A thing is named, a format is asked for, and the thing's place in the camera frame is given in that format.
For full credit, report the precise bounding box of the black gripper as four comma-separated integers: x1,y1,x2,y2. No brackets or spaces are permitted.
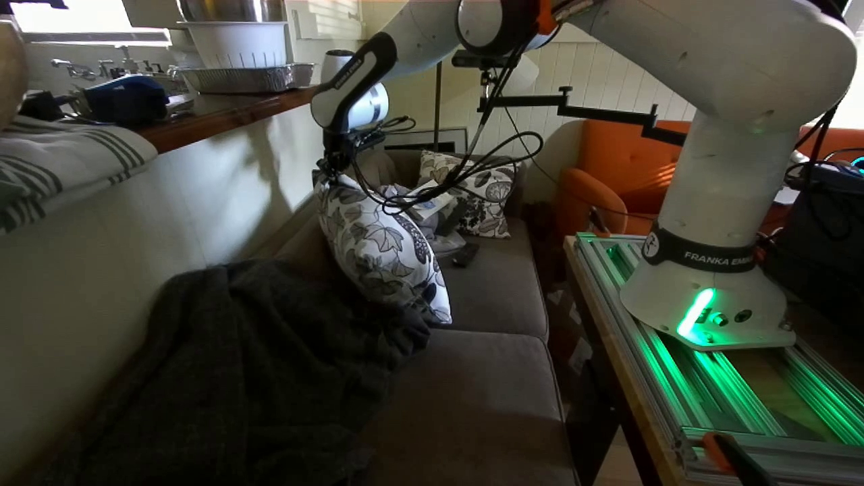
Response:
314,122,365,188

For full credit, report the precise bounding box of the large floral pillow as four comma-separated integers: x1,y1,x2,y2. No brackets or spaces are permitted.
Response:
314,170,456,328

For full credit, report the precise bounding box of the dark grey blanket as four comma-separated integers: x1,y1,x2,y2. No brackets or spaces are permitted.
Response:
51,259,433,486

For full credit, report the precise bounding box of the small floral pillow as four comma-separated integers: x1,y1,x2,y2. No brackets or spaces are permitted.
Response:
417,149,519,240

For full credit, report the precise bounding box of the white blue book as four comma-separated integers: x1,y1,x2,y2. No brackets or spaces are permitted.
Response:
403,184,456,227

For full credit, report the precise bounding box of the thin black stand pole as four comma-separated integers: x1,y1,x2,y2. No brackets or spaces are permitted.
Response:
433,61,445,150

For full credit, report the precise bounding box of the wooden counter top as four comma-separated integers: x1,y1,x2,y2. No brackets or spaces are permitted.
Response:
132,82,322,155

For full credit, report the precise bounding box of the foil tray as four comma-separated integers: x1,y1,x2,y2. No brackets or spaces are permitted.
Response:
179,61,301,96

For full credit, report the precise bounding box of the small black object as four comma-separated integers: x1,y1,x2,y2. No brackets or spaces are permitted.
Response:
444,235,483,269

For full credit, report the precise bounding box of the white plastic tub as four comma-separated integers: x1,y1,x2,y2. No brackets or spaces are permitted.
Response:
172,19,294,73

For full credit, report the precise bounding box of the metal pot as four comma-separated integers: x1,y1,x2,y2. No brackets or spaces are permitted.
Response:
172,0,290,26

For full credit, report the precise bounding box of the blue cloth item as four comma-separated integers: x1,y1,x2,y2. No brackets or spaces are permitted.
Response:
83,74,172,126

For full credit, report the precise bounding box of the grey-brown sofa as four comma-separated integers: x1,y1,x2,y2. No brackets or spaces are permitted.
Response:
17,146,583,486

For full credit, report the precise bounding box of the striped white towel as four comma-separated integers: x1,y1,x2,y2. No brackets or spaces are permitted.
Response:
0,119,163,235

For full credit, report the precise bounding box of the orange armchair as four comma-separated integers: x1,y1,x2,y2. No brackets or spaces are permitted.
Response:
550,119,692,240

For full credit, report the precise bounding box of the bright window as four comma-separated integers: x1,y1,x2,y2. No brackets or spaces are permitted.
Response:
8,0,172,47

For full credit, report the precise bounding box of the black item on counter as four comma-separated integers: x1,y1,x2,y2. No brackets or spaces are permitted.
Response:
17,89,71,123

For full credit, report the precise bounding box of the black bag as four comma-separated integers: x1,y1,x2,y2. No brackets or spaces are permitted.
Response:
764,158,864,317

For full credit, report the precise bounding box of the black cable bundle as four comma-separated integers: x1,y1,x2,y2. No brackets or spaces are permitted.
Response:
346,51,549,216

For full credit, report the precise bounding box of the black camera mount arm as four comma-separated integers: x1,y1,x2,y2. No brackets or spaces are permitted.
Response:
473,66,692,149

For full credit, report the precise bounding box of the aluminium frame robot table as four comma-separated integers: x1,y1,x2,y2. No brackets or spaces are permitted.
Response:
565,230,864,486

